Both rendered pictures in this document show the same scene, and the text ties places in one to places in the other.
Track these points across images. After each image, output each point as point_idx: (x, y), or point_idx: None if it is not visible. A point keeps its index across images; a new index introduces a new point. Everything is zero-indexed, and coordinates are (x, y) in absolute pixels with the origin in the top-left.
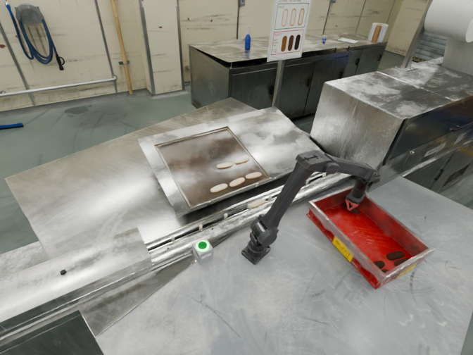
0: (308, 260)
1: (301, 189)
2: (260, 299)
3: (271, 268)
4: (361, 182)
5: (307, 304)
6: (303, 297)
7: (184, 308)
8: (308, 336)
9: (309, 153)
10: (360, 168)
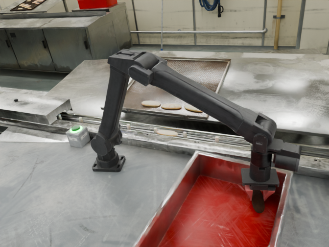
0: (129, 203)
1: (227, 146)
2: (56, 191)
3: (96, 182)
4: (251, 149)
5: (67, 226)
6: (75, 219)
7: (27, 160)
8: (30, 242)
9: (132, 51)
10: (221, 109)
